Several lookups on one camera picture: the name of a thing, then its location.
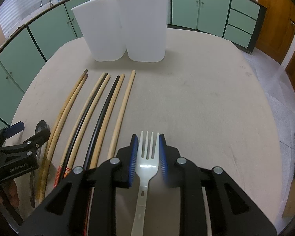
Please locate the white plastic fork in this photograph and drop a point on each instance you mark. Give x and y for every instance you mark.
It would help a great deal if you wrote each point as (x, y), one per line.
(147, 165)

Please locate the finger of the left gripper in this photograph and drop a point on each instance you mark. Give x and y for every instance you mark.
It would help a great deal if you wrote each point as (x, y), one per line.
(40, 137)
(13, 129)

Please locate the black chopstick left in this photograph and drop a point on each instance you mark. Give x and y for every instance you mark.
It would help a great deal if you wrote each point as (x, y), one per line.
(71, 154)

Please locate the wooden chopstick red handle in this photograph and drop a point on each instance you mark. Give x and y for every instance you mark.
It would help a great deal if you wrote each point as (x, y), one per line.
(79, 121)

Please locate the left hand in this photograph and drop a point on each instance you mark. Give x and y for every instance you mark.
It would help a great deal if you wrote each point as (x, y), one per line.
(10, 191)

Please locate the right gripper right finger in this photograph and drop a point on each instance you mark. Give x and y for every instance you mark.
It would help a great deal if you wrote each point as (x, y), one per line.
(210, 200)

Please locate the wooden chopstick rightmost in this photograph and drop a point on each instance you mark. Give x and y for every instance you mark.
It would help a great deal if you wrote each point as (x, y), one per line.
(120, 117)

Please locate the plain wooden chopstick outer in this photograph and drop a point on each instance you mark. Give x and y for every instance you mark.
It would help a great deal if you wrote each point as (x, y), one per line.
(38, 178)

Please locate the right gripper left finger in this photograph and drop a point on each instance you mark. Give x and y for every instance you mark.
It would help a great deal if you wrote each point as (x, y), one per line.
(85, 194)

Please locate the white twin-compartment utensil holder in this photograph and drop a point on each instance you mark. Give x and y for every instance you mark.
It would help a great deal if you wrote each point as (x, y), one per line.
(112, 28)

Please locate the green kitchen base cabinets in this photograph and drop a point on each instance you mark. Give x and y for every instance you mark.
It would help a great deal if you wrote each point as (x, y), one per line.
(25, 54)

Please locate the wooden door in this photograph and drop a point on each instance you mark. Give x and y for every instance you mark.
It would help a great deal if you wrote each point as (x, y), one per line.
(277, 33)

